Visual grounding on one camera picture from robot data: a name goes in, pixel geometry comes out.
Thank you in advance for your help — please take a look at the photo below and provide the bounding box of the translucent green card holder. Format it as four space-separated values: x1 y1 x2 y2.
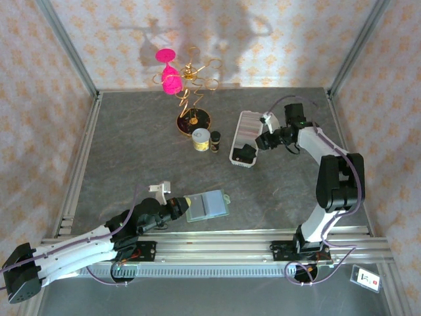
185 190 231 223

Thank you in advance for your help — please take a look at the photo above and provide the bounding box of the white plastic card tray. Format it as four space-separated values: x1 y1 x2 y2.
228 111 266 169

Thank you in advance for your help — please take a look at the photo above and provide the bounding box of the clear badge with white card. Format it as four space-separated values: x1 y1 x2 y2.
349 265 382 293

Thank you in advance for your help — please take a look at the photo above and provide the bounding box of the small black bottle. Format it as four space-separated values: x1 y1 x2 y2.
209 130 222 154

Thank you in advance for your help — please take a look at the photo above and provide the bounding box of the yellow can with white lid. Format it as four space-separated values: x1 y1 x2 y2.
191 128 211 153

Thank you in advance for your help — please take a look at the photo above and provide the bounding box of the pink wine glass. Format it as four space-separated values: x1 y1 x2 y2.
155 48 183 96

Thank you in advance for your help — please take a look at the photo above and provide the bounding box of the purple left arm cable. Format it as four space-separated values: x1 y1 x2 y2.
0 184 152 290

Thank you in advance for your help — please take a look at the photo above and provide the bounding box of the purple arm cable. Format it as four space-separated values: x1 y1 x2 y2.
266 95 364 244
0 184 152 290

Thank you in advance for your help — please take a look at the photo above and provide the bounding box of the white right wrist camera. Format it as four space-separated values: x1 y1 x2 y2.
261 111 280 133

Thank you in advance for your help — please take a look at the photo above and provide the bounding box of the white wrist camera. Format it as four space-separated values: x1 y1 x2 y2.
148 180 172 205
261 111 280 133

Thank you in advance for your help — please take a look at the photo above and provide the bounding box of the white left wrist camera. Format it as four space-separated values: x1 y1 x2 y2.
148 180 172 205

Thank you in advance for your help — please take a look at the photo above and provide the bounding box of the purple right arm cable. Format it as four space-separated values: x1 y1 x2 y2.
266 95 364 244

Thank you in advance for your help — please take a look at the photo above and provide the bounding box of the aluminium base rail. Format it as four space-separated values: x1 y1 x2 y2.
131 229 395 265

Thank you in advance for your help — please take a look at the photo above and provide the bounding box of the aluminium side rail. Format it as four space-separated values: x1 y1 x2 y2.
54 93 103 238
325 90 376 238

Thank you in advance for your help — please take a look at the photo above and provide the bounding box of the grey slotted cable duct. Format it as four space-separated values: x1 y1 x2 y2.
78 265 299 279

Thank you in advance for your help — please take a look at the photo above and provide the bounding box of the gold wire glass rack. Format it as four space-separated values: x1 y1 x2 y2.
151 47 223 136

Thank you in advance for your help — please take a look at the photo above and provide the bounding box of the purple cable loop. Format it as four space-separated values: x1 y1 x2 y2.
82 261 130 288
284 242 356 287

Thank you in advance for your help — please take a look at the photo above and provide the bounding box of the aluminium frame post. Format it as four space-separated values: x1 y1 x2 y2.
328 0 392 97
35 0 101 99

